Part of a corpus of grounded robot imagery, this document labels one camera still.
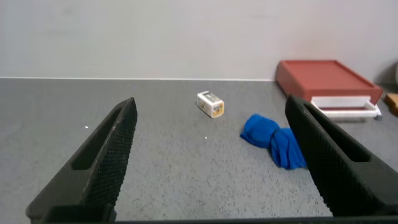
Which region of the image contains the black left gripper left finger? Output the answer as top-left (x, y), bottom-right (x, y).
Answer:
top-left (25, 96), bottom-right (138, 224)

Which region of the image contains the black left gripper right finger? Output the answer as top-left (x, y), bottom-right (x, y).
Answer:
top-left (284, 94), bottom-right (398, 218)

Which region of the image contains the red drawer cabinet shell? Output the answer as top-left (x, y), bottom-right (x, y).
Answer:
top-left (275, 59), bottom-right (384, 106)

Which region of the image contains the blue rolled cloth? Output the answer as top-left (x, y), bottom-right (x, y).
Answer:
top-left (239, 113), bottom-right (308, 170)

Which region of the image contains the brown toast slice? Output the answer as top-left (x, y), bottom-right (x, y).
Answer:
top-left (384, 92), bottom-right (398, 118)

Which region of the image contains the small white yellow carton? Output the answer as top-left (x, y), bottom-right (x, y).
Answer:
top-left (196, 90), bottom-right (225, 119)

